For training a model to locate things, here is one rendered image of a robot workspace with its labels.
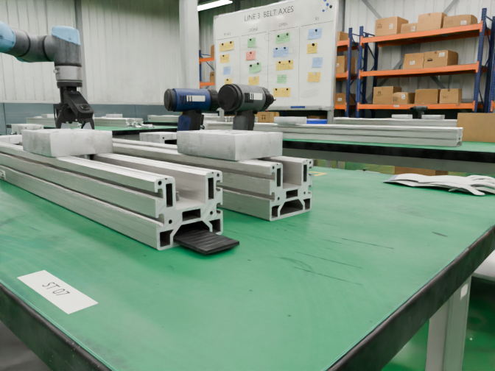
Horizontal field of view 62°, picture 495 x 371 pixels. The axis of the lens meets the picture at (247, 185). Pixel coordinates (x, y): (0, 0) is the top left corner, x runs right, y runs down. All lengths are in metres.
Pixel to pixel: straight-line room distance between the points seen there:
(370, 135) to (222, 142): 1.61
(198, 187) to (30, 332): 0.25
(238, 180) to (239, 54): 3.88
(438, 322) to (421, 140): 1.32
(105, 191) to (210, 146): 0.19
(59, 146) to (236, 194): 0.31
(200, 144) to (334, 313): 0.43
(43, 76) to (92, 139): 12.45
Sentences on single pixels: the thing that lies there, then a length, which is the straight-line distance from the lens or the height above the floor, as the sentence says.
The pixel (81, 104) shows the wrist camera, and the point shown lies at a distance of 1.29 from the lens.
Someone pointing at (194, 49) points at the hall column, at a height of 2.25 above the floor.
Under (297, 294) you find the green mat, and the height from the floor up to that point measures 0.78.
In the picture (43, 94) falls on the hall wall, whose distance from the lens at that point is 13.21.
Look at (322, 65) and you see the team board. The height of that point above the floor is 1.34.
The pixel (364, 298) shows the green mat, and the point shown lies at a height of 0.78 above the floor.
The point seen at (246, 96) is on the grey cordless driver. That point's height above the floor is 0.97.
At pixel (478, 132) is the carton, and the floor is 0.83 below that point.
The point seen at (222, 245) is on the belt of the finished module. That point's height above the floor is 0.79.
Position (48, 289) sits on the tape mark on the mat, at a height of 0.78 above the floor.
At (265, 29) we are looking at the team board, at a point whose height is 1.72.
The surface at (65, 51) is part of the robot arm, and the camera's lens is 1.33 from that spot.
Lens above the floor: 0.94
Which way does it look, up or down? 10 degrees down
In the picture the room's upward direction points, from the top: straight up
